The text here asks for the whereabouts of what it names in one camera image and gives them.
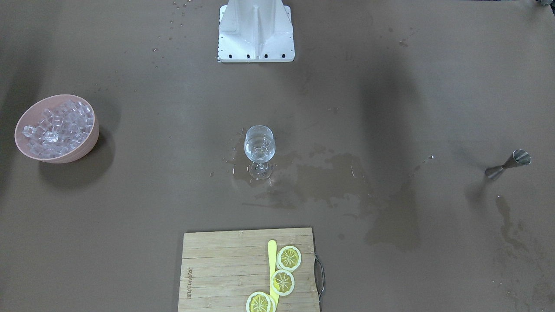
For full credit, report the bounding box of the steel double jigger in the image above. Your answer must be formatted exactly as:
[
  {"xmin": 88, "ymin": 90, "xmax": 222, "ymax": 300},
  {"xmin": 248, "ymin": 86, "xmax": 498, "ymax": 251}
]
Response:
[{"xmin": 484, "ymin": 149, "xmax": 532, "ymax": 180}]

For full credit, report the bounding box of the clear wine glass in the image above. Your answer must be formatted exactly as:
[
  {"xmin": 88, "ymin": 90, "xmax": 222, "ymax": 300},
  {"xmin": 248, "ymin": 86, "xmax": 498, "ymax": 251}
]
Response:
[{"xmin": 244, "ymin": 126, "xmax": 276, "ymax": 180}]

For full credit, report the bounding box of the pink bowl of ice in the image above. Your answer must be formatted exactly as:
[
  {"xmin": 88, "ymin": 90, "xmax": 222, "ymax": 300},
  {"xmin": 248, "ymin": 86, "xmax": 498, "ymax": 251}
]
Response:
[{"xmin": 14, "ymin": 94, "xmax": 99, "ymax": 164}]

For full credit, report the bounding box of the middle lemon slice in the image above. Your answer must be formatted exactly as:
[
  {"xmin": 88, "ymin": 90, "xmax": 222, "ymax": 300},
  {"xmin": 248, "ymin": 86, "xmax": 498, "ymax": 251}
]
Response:
[{"xmin": 270, "ymin": 270, "xmax": 296, "ymax": 296}]

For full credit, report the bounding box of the bamboo cutting board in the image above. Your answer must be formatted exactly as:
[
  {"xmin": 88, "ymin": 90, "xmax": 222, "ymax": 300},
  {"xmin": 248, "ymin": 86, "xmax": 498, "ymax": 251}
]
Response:
[{"xmin": 178, "ymin": 227, "xmax": 320, "ymax": 312}]

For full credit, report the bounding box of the lemon slice far end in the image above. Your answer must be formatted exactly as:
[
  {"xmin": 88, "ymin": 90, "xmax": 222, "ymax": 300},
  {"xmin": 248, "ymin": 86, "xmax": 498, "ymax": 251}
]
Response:
[{"xmin": 245, "ymin": 292, "xmax": 276, "ymax": 312}]

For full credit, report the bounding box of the lemon slice near handle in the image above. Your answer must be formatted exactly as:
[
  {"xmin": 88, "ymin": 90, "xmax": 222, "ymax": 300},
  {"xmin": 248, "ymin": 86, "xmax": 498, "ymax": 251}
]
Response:
[{"xmin": 276, "ymin": 245, "xmax": 303, "ymax": 272}]

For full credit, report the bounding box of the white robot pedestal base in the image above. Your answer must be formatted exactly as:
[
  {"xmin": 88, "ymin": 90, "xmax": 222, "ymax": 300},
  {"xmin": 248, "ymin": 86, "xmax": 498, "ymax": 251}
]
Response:
[{"xmin": 217, "ymin": 0, "xmax": 295, "ymax": 63}]

